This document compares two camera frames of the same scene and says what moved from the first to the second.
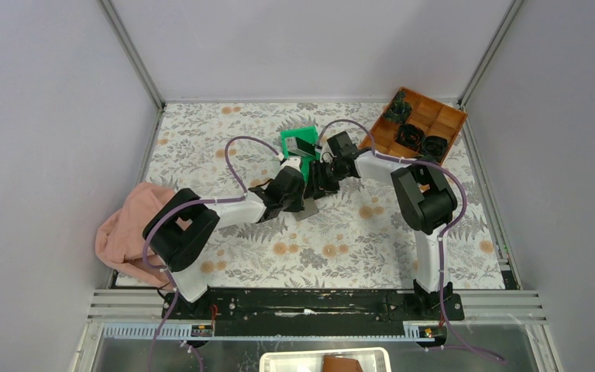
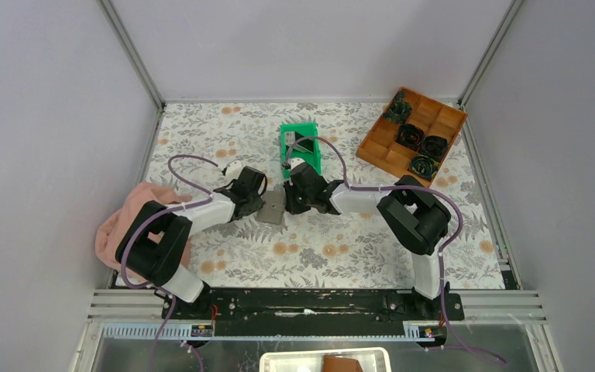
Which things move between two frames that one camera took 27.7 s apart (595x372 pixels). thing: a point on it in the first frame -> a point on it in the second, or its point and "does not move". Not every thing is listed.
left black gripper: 298,205 -> 259,204
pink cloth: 119,239 does not move
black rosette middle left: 410,135 does not move
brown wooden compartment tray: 414,126 does not move
